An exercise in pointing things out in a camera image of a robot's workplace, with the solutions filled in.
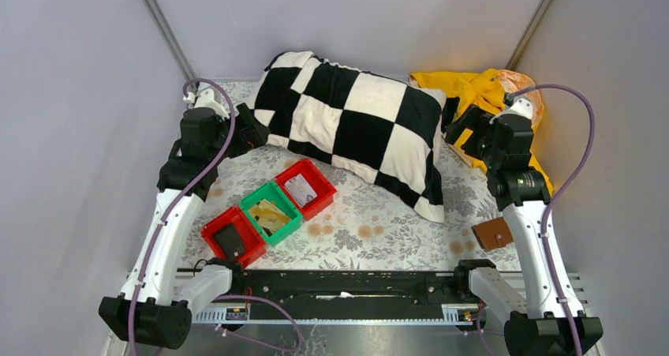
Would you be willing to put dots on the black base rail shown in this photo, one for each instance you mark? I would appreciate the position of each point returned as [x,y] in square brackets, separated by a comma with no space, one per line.
[351,295]

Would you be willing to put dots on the yellow cloth garment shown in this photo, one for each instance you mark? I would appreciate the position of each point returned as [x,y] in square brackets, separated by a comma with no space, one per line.
[485,90]

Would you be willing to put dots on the yellow cards in green bin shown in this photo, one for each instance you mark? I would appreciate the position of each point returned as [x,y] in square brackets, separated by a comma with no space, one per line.
[269,217]

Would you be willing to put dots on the red bin with card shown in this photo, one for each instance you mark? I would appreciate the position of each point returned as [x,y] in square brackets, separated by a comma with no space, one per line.
[316,179]

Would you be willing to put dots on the black white checkered pillow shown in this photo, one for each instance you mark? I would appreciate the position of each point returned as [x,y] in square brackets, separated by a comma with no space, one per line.
[385,131]

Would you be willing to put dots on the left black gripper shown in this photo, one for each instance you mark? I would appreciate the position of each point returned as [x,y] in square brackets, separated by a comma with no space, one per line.
[250,129]

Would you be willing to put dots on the red bin with black wallet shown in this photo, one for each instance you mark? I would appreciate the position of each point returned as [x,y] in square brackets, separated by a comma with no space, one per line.
[254,244]

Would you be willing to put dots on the green plastic bin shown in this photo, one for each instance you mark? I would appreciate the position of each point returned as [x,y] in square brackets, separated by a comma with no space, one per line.
[271,191]

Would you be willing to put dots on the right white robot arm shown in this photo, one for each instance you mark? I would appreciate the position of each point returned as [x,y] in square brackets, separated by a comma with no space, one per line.
[548,319]

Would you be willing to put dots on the floral table mat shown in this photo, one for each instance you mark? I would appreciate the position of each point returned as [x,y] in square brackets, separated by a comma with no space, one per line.
[366,227]

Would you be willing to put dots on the white id card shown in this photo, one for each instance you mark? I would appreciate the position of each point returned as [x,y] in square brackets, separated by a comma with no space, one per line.
[300,190]

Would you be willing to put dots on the brown leather card holder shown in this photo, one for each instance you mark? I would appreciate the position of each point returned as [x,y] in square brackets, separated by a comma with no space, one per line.
[493,234]

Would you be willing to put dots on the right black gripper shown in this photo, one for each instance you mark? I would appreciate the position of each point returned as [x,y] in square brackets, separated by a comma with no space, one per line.
[462,136]

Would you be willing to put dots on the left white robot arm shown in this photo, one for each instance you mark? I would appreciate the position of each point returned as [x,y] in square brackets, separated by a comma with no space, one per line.
[149,309]

